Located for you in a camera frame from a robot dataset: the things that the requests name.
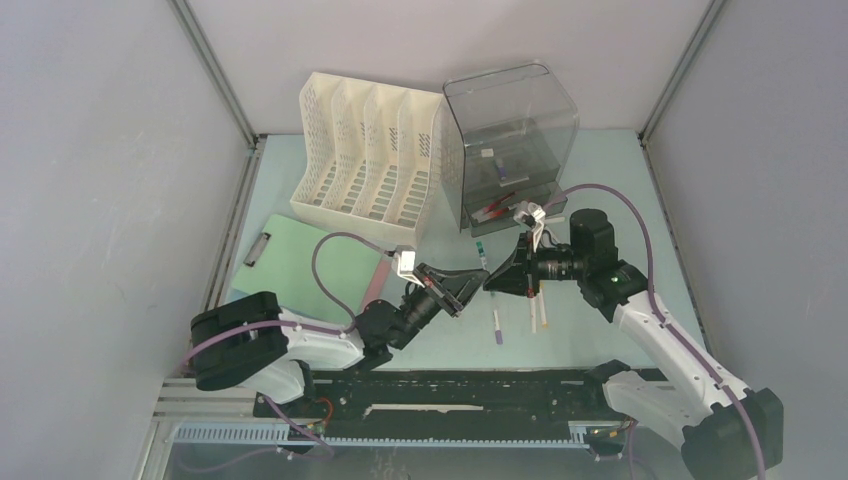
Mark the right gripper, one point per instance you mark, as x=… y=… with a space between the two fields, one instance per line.
x=520 y=275

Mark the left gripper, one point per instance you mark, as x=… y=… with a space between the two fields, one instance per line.
x=457 y=286

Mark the purple marker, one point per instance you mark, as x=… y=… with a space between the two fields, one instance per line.
x=501 y=169
x=497 y=327

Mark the smoky transparent drawer cabinet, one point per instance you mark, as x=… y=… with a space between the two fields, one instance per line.
x=522 y=114

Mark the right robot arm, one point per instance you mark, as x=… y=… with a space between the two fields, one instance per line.
x=722 y=428

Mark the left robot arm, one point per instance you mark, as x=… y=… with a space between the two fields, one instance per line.
x=256 y=344

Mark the white pink marker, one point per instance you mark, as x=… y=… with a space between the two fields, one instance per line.
x=533 y=315

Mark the pink folder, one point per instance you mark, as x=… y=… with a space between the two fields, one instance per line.
x=373 y=291

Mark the white file organizer rack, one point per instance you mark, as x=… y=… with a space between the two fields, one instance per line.
x=374 y=157

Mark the green clipboard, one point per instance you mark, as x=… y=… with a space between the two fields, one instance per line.
x=280 y=262

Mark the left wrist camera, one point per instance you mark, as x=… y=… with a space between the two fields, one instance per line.
x=404 y=262

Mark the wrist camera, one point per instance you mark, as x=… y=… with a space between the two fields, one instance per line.
x=530 y=215
x=404 y=262

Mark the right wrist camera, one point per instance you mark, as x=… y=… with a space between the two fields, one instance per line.
x=530 y=215

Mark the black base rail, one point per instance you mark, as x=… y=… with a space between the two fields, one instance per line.
x=474 y=405

